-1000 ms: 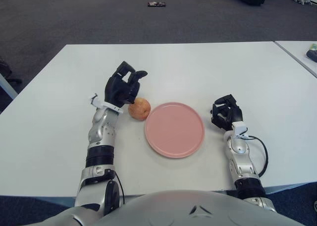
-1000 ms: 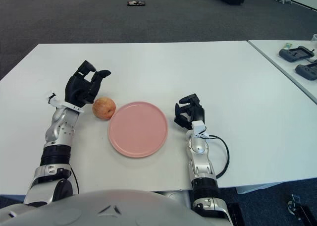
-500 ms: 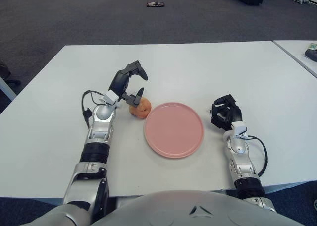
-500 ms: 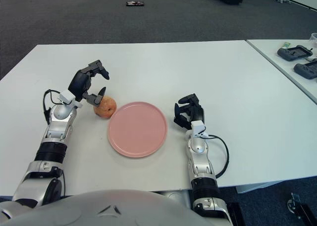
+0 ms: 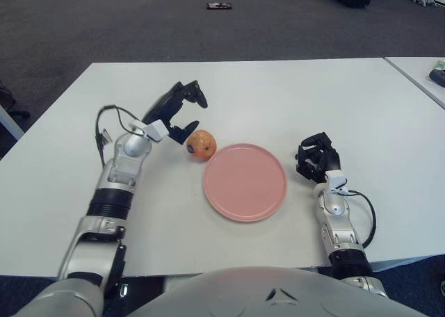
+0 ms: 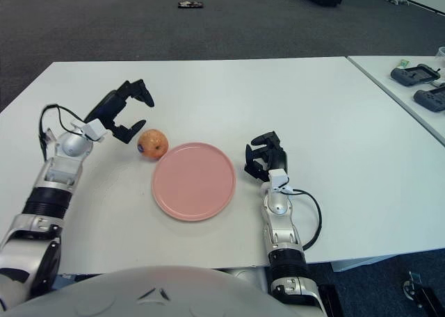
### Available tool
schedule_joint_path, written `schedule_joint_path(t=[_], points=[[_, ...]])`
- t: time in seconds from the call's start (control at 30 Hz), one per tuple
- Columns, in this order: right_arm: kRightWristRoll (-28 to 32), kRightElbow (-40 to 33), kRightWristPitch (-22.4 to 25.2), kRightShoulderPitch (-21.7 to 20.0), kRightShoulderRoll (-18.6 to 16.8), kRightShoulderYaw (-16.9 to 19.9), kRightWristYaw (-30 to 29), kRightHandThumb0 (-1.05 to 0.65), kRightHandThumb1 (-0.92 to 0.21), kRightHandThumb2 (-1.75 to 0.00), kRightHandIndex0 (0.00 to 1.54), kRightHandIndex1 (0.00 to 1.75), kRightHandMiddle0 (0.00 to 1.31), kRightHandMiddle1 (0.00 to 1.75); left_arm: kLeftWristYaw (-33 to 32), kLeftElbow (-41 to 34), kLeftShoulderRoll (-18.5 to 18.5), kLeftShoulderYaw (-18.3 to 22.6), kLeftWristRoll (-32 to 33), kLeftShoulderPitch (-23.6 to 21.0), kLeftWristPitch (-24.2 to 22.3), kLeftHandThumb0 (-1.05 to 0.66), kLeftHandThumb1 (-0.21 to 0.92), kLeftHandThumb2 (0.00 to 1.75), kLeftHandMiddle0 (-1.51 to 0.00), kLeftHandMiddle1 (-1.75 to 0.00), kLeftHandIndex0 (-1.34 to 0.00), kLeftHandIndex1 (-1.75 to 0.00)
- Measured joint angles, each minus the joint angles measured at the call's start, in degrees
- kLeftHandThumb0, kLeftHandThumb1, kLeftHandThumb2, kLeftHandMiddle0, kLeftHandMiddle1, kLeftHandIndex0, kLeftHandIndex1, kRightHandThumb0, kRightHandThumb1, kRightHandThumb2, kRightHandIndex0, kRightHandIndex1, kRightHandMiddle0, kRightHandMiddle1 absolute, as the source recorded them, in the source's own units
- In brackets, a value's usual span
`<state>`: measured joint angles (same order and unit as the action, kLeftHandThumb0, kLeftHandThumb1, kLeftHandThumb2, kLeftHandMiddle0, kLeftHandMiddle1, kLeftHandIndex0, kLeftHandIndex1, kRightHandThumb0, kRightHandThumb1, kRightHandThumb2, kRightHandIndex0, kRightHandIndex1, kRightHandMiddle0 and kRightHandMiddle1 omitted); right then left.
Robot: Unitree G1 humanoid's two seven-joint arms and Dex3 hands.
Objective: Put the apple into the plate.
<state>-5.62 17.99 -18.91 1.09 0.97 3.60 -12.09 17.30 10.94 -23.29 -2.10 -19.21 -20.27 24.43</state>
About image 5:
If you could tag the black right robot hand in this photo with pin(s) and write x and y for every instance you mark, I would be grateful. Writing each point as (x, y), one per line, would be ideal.
(328, 157)

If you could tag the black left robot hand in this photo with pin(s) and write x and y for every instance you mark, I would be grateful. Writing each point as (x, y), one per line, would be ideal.
(167, 105)

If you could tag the red-yellow apple with sticker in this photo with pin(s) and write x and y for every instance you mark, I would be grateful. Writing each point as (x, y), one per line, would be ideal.
(201, 146)

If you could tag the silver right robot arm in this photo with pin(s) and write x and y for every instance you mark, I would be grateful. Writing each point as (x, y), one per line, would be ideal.
(337, 226)

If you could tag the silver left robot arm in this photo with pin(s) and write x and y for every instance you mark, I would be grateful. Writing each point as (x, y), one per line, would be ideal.
(121, 167)

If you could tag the pink round plate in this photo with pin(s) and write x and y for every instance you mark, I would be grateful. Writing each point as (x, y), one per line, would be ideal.
(245, 183)

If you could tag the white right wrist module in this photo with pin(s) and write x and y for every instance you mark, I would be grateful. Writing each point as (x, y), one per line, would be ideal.
(335, 179)

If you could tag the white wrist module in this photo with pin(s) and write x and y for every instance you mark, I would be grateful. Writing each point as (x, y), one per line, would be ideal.
(335, 179)
(158, 130)

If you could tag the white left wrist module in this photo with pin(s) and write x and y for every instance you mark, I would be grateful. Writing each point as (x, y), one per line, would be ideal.
(158, 130)

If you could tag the dark flat object on floor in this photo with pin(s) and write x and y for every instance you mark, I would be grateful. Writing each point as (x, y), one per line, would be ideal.
(219, 6)

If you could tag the green packet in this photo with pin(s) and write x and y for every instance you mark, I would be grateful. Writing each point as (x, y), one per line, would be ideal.
(439, 64)

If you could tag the grey robot torso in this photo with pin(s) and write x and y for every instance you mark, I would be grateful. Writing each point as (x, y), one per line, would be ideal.
(278, 296)

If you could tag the white table leg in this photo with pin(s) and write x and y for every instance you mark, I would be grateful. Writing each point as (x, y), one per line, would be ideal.
(10, 122)

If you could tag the dark chair base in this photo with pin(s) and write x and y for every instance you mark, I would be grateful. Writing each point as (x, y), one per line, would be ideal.
(8, 103)

